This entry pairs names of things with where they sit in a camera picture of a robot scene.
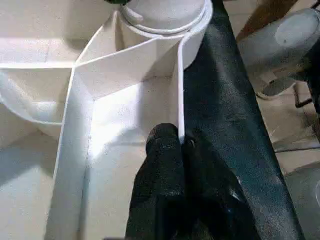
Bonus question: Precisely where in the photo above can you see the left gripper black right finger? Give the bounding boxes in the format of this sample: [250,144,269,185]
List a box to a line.
[181,131,262,240]

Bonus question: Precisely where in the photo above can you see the white plastic table leg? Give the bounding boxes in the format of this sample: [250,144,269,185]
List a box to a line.
[120,0,208,33]

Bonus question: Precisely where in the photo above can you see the white plastic table top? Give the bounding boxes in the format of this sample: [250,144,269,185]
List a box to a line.
[0,0,215,240]

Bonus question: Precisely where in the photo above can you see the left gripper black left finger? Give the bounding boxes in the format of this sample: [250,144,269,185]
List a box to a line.
[125,123,187,240]

